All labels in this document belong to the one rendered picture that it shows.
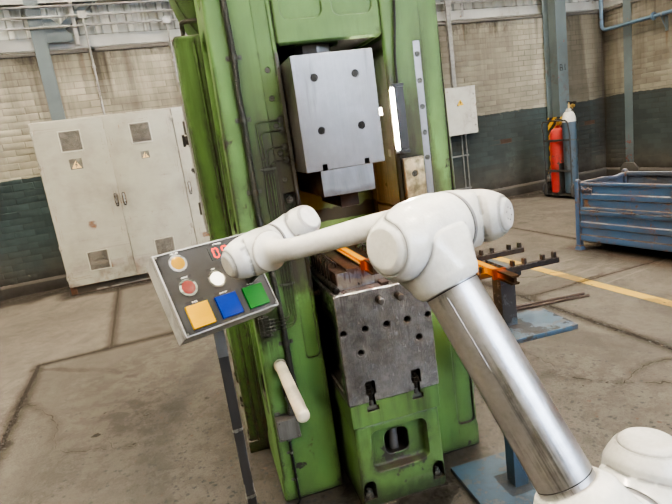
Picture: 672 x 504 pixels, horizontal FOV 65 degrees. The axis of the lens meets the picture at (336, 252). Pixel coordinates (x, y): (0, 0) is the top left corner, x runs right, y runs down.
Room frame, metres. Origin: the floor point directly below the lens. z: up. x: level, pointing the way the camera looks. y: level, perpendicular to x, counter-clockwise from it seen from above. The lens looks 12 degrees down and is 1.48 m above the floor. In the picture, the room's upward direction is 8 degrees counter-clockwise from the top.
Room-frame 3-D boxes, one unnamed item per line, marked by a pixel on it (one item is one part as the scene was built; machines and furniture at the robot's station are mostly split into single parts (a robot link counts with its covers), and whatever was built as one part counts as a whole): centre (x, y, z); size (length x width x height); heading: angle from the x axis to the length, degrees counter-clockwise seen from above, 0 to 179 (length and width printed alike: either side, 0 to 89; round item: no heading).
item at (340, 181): (2.14, -0.03, 1.32); 0.42 x 0.20 x 0.10; 14
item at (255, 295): (1.69, 0.28, 1.01); 0.07 x 0.05 x 0.07; 129
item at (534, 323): (1.88, -0.60, 0.70); 0.40 x 0.30 x 0.02; 103
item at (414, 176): (2.14, -0.36, 1.27); 0.09 x 0.02 x 0.17; 104
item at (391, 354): (2.16, -0.08, 0.69); 0.56 x 0.38 x 0.45; 14
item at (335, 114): (2.15, -0.07, 1.56); 0.42 x 0.39 x 0.40; 14
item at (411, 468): (2.16, -0.08, 0.23); 0.55 x 0.37 x 0.47; 14
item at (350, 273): (2.14, -0.03, 0.96); 0.42 x 0.20 x 0.09; 14
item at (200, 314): (1.56, 0.44, 1.01); 0.07 x 0.05 x 0.07; 129
